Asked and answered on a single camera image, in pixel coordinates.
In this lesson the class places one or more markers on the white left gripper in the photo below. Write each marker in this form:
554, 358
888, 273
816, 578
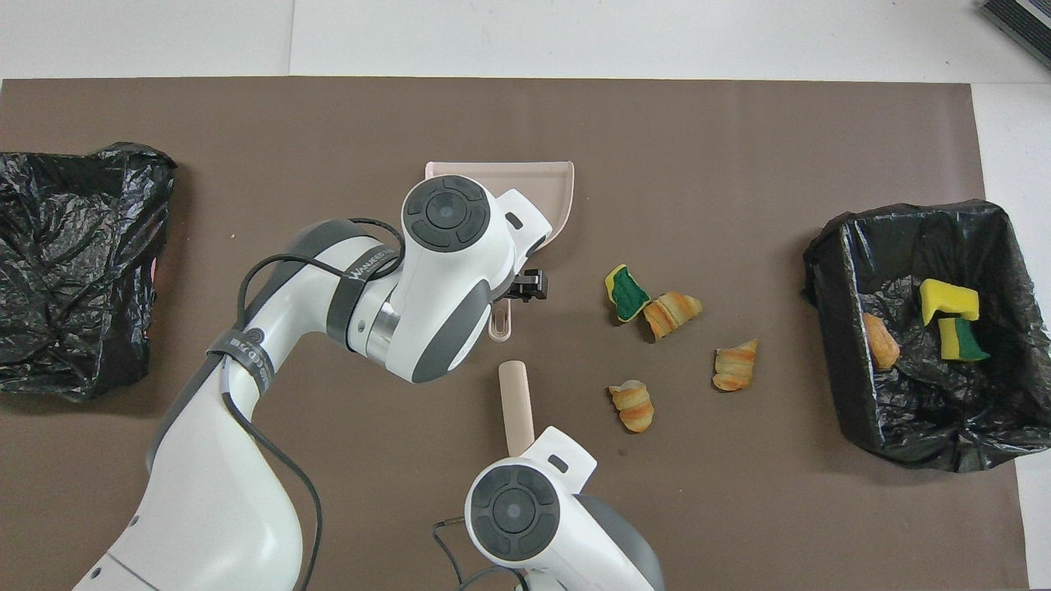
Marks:
530, 234

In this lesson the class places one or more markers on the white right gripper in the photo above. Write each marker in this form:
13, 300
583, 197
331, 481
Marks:
558, 460

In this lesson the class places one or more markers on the beige hand brush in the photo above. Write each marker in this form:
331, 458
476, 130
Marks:
516, 402

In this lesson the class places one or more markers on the striped toy croissant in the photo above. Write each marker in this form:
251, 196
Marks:
669, 313
733, 367
634, 408

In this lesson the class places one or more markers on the beige plastic dustpan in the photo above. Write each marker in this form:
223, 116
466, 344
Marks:
550, 197

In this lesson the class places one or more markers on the green and yellow sponge piece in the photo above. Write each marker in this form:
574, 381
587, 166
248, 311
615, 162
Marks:
956, 341
631, 297

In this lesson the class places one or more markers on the brown oval bread roll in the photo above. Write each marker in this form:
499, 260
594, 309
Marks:
883, 345

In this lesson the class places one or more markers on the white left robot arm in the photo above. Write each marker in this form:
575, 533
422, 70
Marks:
213, 509

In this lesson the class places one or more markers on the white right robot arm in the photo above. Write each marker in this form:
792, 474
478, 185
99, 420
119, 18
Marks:
575, 533

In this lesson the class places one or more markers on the open bin with black bag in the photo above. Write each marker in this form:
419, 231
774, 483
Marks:
920, 410

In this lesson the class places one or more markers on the black bag covered bin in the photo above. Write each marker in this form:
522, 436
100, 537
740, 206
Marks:
82, 246

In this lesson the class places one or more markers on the brown paper table mat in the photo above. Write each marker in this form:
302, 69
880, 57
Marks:
698, 131

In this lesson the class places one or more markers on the grey ribbed device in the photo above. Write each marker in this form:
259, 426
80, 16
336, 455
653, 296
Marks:
1022, 20

